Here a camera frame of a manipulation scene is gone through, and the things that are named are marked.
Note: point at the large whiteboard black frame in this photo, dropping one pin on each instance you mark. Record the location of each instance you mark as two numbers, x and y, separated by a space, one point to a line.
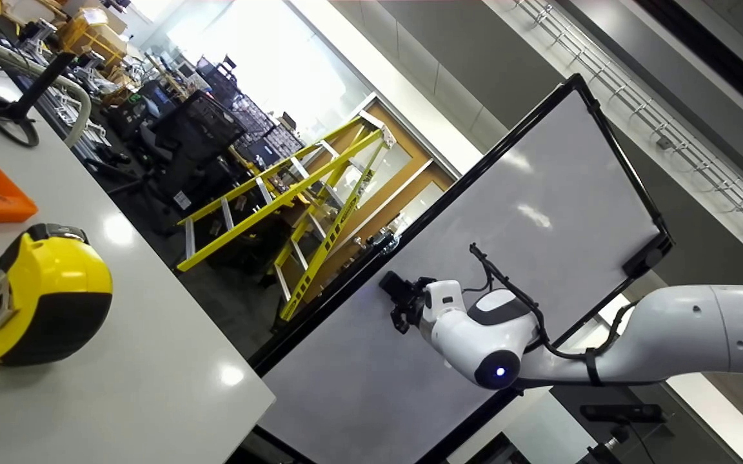
552 211

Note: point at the black camera stand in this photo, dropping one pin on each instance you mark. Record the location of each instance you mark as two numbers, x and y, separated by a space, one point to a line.
14 113

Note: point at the black board duster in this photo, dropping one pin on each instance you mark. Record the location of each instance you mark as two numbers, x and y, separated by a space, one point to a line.
392 286

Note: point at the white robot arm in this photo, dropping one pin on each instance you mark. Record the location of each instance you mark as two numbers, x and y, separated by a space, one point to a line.
672 331

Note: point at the yellow black tape measure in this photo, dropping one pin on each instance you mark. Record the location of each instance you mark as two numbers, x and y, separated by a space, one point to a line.
55 295

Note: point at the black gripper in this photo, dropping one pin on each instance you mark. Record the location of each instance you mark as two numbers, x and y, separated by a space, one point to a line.
408 304

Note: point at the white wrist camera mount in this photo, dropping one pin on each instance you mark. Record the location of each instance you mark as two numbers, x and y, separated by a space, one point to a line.
436 299

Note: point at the yellow step ladder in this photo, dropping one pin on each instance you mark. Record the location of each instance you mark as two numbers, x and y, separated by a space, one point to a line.
313 190

